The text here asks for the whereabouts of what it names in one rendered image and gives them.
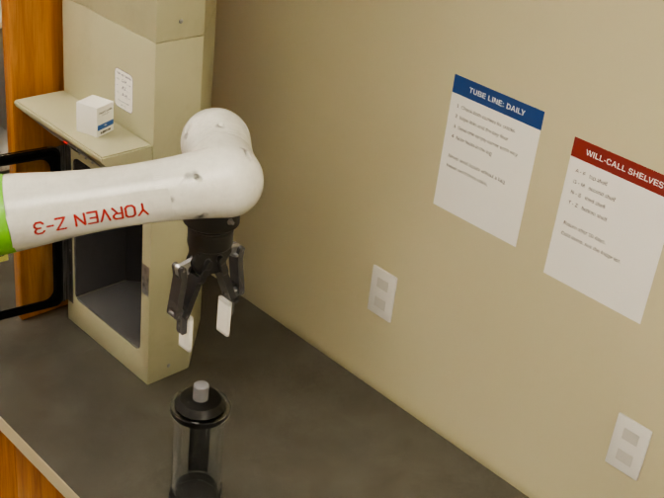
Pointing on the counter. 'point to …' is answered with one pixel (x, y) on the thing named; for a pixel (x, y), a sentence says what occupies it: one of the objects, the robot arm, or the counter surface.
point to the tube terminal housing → (85, 31)
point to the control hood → (100, 149)
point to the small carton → (95, 116)
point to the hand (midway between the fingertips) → (205, 327)
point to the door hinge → (69, 238)
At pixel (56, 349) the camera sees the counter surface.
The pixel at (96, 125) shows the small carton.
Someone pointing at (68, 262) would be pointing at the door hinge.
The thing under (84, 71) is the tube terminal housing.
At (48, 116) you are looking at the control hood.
